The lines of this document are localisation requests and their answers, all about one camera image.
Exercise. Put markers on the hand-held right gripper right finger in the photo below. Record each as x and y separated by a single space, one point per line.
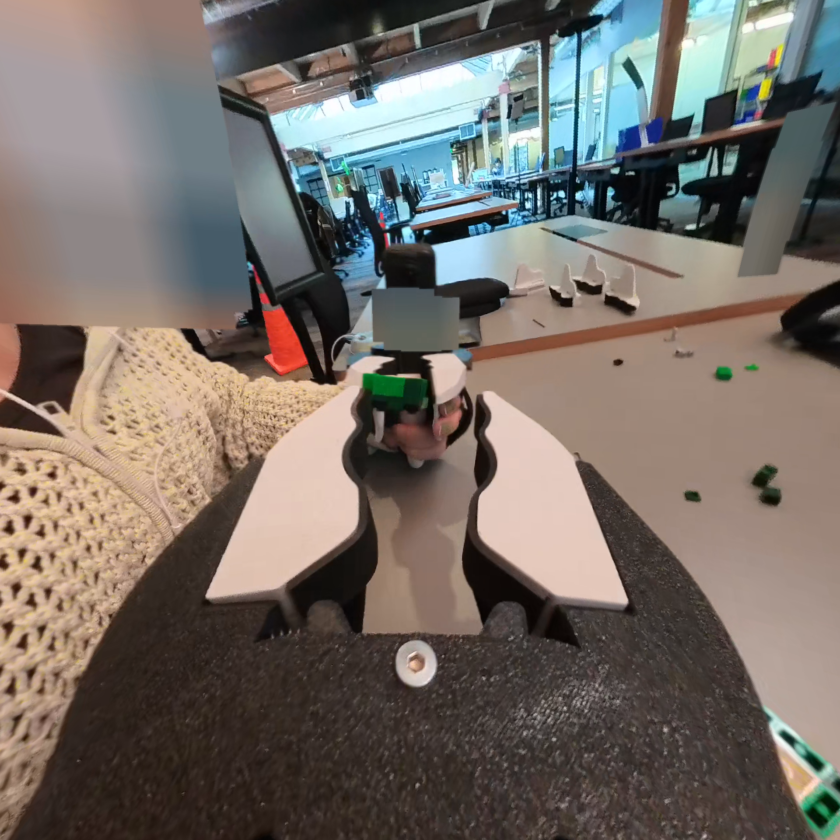
544 518

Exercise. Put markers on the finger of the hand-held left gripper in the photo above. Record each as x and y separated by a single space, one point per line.
375 361
449 379

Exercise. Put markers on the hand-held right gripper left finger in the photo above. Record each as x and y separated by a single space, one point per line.
295 518

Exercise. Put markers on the green lego block tan tile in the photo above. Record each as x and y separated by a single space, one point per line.
394 390

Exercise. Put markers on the person's left forearm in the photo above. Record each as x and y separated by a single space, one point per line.
282 407

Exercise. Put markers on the green lego box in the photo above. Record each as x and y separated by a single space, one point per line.
804 774

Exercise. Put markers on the person's left hand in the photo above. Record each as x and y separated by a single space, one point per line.
420 443

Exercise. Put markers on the black office chair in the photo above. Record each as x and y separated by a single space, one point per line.
646 177
722 187
377 229

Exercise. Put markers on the wooden top office table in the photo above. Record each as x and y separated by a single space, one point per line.
459 213

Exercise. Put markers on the black cushion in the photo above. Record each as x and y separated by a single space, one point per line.
476 295

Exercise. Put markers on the orange traffic cone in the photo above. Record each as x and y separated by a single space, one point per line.
282 341

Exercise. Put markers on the black framed screen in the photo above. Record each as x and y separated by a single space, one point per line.
269 197

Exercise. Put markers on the person's cream knit sweater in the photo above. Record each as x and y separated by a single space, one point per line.
79 525

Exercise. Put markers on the long wooden desk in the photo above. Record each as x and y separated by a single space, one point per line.
689 143

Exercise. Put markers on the black round-based device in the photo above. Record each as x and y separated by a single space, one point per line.
814 321

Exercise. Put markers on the black computer monitor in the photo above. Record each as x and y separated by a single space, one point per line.
720 111

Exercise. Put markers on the colourful storage bins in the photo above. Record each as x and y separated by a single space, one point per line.
761 85

